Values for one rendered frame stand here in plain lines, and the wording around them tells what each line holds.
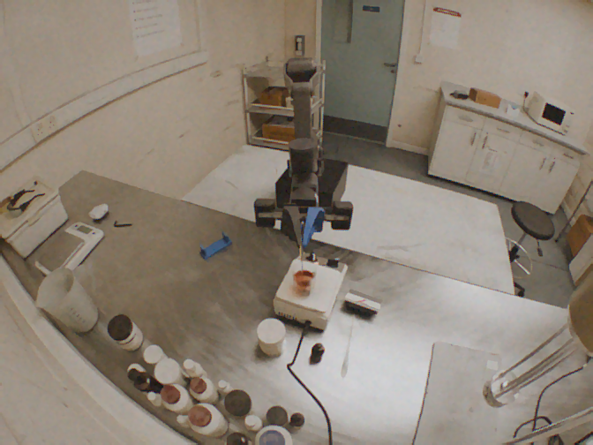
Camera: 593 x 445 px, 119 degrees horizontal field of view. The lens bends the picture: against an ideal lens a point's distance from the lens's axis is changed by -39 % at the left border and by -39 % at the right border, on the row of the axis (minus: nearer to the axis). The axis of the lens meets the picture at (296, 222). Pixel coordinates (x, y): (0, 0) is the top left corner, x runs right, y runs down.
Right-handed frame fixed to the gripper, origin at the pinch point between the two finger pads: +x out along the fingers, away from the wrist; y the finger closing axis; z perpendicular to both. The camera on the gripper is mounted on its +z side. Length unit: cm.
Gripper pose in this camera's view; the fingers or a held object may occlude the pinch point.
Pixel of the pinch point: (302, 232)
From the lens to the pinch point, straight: 50.6
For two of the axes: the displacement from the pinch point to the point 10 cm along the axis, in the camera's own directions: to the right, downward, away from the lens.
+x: -0.5, 6.7, -7.4
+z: 0.0, 7.4, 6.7
